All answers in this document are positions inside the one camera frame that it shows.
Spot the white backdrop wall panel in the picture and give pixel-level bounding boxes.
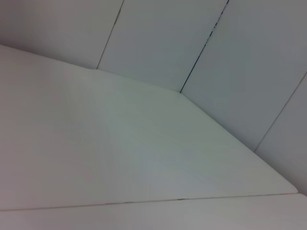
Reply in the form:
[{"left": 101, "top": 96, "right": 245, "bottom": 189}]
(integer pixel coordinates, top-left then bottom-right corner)
[
  {"left": 253, "top": 73, "right": 307, "bottom": 194},
  {"left": 179, "top": 0, "right": 307, "bottom": 152},
  {"left": 96, "top": 0, "right": 228, "bottom": 93},
  {"left": 0, "top": 0, "right": 125, "bottom": 70}
]

